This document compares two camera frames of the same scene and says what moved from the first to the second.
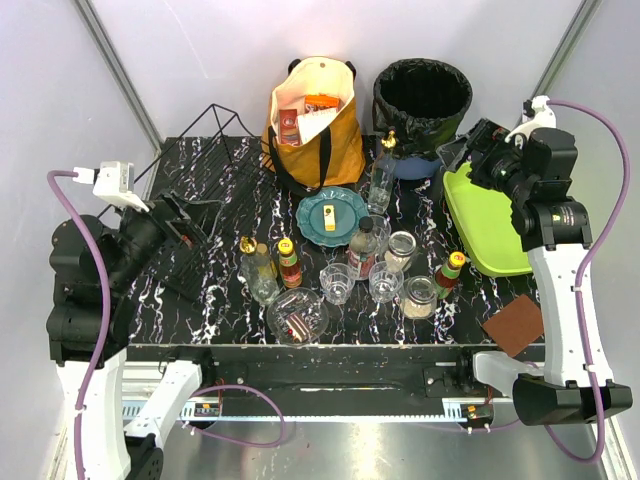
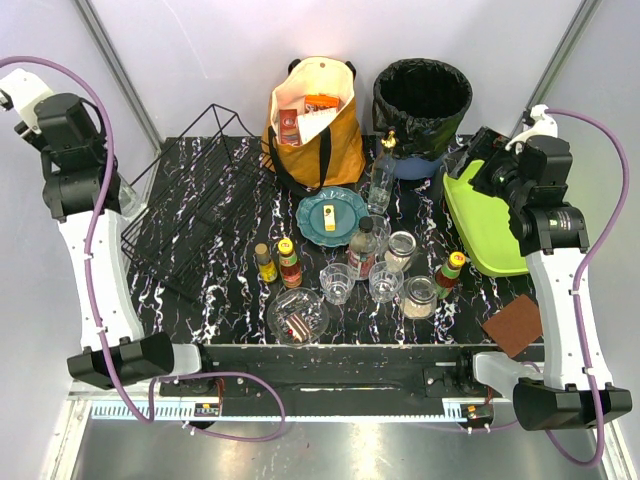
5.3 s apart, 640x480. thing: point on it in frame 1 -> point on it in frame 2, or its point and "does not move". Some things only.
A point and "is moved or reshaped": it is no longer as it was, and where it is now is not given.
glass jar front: (418, 297) does not move
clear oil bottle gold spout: (258, 272) is moved or reshaped
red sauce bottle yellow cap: (289, 268) does not move
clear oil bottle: (383, 172) does not move
